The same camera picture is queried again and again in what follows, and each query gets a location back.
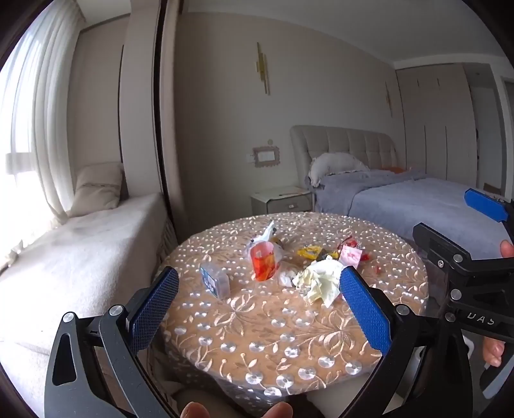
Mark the clear plastic box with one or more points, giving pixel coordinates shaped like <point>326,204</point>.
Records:
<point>215,281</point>

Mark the dark wrapper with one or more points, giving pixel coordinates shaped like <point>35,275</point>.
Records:
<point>325,254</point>

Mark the white tissue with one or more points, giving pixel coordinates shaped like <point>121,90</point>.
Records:
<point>287,275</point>

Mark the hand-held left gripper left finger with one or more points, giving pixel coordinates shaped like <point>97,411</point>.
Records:
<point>154,305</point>

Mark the embroidered beige tablecloth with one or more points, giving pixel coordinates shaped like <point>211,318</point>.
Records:
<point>249,321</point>

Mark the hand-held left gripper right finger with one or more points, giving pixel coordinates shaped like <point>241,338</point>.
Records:
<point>365,309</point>

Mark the yellow wrapper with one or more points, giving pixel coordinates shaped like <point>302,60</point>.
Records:
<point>308,252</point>

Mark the clear plastic bag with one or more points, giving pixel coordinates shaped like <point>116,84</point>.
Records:
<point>265,261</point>

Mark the beige cushion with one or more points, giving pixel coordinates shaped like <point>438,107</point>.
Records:
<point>96,187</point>

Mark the gold wall lamp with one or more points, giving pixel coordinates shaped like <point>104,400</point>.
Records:
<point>389,100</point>
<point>262,68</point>

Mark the red wrapper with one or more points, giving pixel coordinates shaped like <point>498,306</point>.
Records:
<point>349,241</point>

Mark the beige window seat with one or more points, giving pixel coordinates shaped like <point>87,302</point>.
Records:
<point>80,257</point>

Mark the white curtain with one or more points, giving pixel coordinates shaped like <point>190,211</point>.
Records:
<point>44,120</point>

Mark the pink packet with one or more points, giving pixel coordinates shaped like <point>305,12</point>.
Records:
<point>350,255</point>

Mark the white wrapper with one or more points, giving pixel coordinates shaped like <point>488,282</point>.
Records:
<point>269,231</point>

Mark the crumpled pale yellow paper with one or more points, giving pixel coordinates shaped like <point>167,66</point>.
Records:
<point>321,281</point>

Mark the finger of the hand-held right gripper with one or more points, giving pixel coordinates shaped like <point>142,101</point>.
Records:
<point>437,245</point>
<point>486,205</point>

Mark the person's right hand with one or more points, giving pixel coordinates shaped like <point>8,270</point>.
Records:
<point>493,351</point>

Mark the lavender blanket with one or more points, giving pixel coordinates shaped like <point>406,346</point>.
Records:
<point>401,201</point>

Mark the framed wall switch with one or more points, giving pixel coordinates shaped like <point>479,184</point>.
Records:
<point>266,156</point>

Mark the white frilled pillow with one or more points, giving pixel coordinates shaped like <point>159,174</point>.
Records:
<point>337,162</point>

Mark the person's left hand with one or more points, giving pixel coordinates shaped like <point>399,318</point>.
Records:
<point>194,412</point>

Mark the beige wardrobe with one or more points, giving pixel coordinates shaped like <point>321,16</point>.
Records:
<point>437,128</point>

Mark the orange item on bed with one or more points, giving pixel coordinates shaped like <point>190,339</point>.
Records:
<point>394,169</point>

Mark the beige padded headboard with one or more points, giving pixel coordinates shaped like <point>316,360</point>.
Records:
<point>353,138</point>

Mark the white nightstand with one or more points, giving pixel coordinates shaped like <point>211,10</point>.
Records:
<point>281,201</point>

